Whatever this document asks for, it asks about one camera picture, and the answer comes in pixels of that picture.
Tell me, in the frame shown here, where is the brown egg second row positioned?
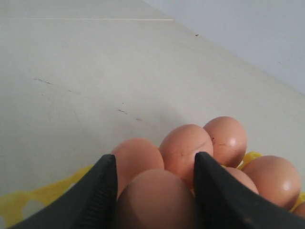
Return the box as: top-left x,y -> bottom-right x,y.
112,170 -> 201,229

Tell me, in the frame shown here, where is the yellow plastic egg tray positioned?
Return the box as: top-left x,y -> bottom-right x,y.
0,150 -> 305,227

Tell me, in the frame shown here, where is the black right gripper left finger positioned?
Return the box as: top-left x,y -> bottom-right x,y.
13,154 -> 118,229

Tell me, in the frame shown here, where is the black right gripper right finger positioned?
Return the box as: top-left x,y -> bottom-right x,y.
194,152 -> 305,229

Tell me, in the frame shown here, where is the brown egg placed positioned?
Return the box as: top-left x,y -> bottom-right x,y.
203,116 -> 247,168
242,156 -> 301,210

